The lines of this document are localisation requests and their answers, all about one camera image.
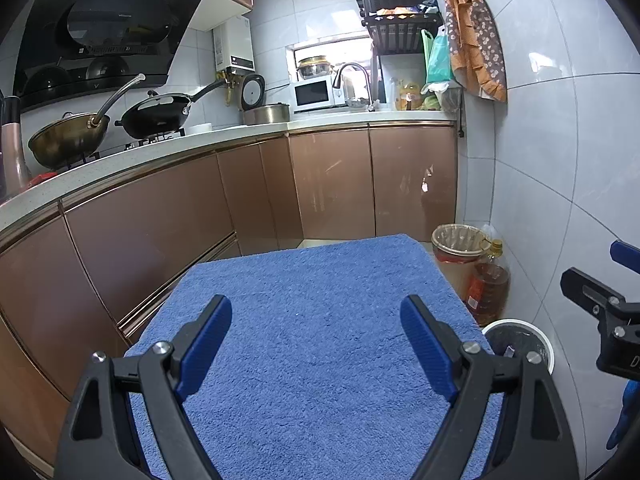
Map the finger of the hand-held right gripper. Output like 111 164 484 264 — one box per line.
610 241 640 273
560 268 626 318

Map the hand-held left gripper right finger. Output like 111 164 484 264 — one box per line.
400 294 581 480

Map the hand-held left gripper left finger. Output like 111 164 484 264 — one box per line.
54 294 233 480

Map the white trash bin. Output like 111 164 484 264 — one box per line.
481 318 555 376

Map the cooking oil bottle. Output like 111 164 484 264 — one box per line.
465 239 511 327

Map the brown bin with plastic liner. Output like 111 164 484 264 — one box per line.
431 223 493 306

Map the blue towel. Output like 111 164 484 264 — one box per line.
122 232 506 480

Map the white kitchen countertop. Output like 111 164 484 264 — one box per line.
0 110 461 221

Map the gas stove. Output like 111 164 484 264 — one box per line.
65 127 187 167

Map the white plastic bag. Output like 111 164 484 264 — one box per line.
420 82 461 111

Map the black wok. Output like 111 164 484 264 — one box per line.
115 77 227 140

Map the brass wok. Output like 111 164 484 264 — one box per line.
27 74 146 171

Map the orange floral apron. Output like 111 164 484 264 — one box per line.
437 0 509 104

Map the yellow bottle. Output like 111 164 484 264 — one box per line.
395 79 424 111

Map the green plastic bag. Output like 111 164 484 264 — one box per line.
421 27 456 86

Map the pink thermos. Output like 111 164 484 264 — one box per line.
0 95 32 196

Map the white microwave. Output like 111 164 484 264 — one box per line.
292 77 337 114

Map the chrome faucet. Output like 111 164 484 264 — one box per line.
332 62 374 109

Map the steel pot with lid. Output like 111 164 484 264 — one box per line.
296 56 335 81

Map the black dish rack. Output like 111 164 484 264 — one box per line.
351 0 444 56

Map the white water heater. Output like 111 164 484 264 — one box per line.
212 16 257 72

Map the black range hood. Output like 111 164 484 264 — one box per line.
12 0 211 109

